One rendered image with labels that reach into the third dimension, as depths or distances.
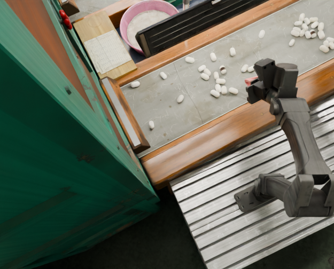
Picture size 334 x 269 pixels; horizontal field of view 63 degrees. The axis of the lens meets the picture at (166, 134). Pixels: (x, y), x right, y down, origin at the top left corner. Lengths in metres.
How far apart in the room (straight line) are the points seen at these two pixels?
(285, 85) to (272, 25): 0.54
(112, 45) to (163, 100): 0.32
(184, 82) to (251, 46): 0.32
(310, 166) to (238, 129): 0.41
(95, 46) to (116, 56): 0.10
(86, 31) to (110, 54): 0.16
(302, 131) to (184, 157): 0.42
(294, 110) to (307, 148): 0.12
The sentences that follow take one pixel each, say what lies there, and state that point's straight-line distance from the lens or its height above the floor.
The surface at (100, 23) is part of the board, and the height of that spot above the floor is 0.78.
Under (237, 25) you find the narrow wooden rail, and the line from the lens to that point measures 1.25.
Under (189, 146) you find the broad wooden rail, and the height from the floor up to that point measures 0.76.
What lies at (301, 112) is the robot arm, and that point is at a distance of 0.77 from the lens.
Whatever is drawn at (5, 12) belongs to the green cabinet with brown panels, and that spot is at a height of 1.59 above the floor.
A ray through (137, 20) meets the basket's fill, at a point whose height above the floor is 0.73.
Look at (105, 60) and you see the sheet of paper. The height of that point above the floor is 0.78.
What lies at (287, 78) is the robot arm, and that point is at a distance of 0.81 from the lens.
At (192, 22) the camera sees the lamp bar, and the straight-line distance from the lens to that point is 0.83.
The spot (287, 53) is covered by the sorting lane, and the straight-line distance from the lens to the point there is 1.26.
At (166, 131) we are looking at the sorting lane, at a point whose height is 0.74.
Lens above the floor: 1.72
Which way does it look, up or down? 72 degrees down
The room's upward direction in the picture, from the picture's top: 10 degrees counter-clockwise
